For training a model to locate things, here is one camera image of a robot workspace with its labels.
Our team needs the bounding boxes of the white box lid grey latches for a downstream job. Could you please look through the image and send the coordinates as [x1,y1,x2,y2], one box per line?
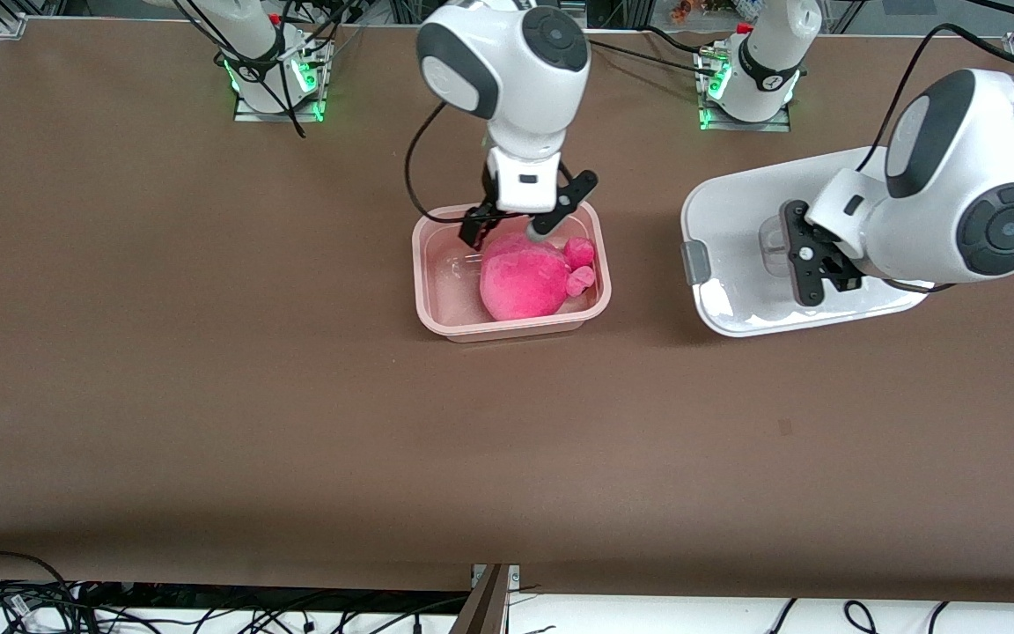
[680,145,930,338]

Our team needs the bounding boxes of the colourful small figurines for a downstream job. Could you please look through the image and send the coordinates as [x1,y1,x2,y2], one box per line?
[670,0,741,24]

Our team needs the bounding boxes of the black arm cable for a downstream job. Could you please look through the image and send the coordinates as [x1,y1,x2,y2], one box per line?
[405,100,486,226]
[857,22,1014,173]

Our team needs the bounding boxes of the brown table support post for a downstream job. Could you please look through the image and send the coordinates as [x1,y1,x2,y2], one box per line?
[450,564,512,634]

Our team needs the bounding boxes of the pink plastic box base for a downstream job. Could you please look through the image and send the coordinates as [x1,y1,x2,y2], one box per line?
[412,201,612,344]

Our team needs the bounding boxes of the brown table cover sheet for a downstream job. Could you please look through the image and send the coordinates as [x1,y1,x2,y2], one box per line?
[0,18,1014,605]

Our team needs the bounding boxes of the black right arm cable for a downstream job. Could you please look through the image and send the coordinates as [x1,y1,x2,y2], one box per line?
[405,100,486,226]

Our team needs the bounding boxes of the pink plush toy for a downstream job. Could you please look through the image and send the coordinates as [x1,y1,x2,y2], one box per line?
[479,233,598,321]

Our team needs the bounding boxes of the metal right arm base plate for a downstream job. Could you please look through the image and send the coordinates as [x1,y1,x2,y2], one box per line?
[232,40,332,124]

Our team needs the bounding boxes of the black looped floor cable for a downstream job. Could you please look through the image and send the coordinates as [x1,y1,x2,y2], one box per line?
[0,551,78,617]

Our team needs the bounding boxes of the short black table cable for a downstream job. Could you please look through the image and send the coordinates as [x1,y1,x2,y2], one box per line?
[643,25,710,55]

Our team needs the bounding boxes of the long black table cable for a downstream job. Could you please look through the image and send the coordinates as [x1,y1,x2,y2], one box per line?
[586,35,707,77]

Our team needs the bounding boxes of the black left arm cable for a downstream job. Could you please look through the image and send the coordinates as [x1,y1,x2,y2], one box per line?
[857,22,1014,173]

